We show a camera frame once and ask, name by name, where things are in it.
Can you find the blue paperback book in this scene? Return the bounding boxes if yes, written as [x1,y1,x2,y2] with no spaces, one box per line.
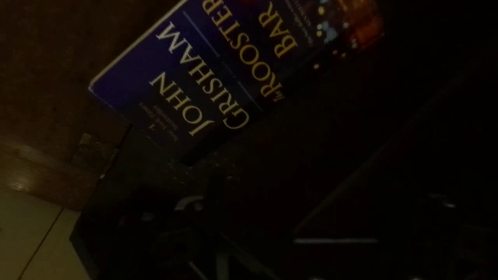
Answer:
[89,0,383,161]

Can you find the dark wooden secretary desk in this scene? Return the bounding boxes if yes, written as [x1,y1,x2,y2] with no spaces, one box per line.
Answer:
[0,0,498,280]

